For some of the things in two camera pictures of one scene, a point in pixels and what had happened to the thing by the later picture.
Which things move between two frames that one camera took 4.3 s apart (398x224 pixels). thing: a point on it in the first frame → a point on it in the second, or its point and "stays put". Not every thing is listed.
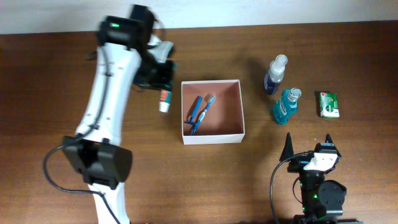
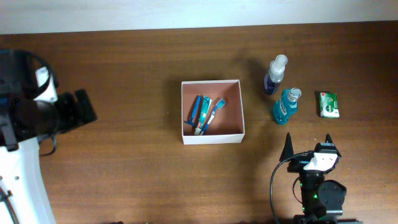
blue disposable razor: [198, 101] stays put
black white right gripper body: [298, 163] stays put
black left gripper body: [152, 74] → [68, 116]
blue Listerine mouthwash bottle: [287, 105] stays put
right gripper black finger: [328, 138] stays put
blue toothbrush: [198, 122] → [220, 103]
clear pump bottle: [275, 74] stays put
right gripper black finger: [288, 150] stays put
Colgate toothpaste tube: [165, 98] → [206, 102]
